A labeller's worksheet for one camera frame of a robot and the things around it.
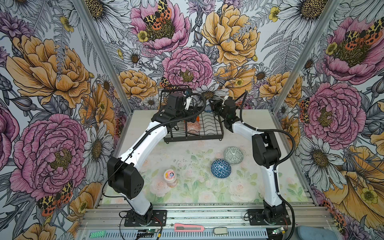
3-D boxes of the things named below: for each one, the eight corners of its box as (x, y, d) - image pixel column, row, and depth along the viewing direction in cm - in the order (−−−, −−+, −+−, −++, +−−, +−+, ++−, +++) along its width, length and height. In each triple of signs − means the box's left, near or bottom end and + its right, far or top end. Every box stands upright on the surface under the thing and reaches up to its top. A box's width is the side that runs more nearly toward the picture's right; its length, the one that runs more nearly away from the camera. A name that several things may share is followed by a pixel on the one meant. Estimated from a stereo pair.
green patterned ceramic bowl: (224, 163, 95) (225, 160, 91) (223, 150, 101) (224, 146, 97) (242, 163, 95) (244, 160, 91) (240, 150, 101) (241, 146, 97)
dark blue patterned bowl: (211, 178, 89) (212, 175, 86) (210, 162, 95) (211, 159, 92) (230, 178, 89) (232, 175, 86) (228, 162, 95) (229, 159, 92)
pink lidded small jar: (166, 187, 86) (162, 180, 77) (167, 177, 90) (164, 169, 81) (177, 187, 86) (175, 180, 77) (178, 177, 90) (176, 169, 81)
